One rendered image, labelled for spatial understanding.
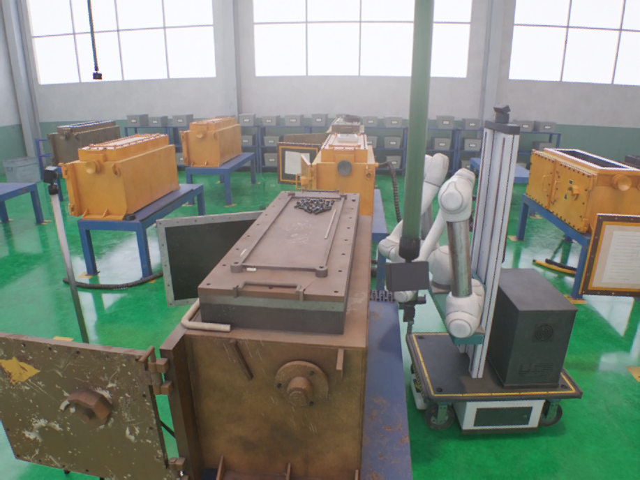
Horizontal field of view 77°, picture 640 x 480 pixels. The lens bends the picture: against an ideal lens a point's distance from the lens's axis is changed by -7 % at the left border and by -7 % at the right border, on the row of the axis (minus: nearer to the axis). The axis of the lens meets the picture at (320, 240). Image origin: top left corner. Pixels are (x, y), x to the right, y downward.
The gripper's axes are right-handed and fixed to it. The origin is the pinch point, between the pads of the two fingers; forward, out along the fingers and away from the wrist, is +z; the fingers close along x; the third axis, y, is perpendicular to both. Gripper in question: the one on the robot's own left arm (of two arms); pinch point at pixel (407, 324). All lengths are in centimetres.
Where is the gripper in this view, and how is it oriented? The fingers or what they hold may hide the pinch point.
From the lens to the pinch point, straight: 251.5
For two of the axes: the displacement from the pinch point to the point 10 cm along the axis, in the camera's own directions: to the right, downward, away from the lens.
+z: 0.0, 9.4, 3.4
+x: -0.2, 3.4, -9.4
